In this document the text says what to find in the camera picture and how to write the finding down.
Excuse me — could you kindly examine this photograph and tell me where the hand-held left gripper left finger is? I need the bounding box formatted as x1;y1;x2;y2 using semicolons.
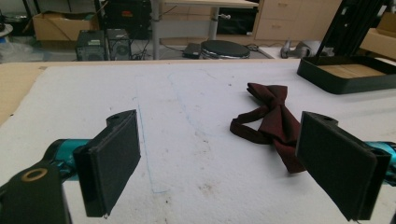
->
73;109;142;218

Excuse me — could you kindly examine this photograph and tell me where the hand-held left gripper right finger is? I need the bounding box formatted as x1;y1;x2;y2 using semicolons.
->
295;111;392;222

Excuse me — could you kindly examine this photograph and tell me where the dark red bow tie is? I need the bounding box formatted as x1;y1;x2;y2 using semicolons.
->
229;82;307;175

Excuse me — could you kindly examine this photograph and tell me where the black tray with wooden base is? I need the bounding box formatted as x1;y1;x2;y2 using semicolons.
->
296;55;396;95

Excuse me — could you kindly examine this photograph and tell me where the white felt mat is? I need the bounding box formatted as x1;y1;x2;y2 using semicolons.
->
0;59;396;224

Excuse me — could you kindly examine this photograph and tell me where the grey computer tower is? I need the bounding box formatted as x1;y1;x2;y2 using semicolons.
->
106;28;133;62

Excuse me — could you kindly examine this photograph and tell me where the black computer tower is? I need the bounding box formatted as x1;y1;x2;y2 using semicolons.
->
75;29;108;62

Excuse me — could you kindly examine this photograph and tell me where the grey handheld tool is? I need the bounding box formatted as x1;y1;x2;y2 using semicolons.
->
279;39;335;60

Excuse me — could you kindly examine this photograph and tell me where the open cardboard box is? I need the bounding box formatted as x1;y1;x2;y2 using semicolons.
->
359;11;396;61

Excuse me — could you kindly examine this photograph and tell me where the black power adapter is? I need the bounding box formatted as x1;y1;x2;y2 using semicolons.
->
182;42;203;60

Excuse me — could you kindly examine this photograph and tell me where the black metal stand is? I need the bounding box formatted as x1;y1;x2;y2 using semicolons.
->
316;0;387;59

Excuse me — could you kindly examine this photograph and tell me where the brown cardboard box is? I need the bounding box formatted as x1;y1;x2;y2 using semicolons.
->
32;11;101;43

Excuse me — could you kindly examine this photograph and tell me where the black equipment case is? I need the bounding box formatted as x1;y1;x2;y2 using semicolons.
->
102;0;153;41

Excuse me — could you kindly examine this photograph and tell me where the wooden drawer cabinet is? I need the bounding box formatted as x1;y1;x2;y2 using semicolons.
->
252;0;344;42

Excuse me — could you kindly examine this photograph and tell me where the black round stool seat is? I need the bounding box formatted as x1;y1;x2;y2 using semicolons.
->
200;39;251;60

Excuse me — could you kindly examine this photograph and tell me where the grey-legged wooden desk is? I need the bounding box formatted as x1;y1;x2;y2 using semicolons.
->
150;0;260;61

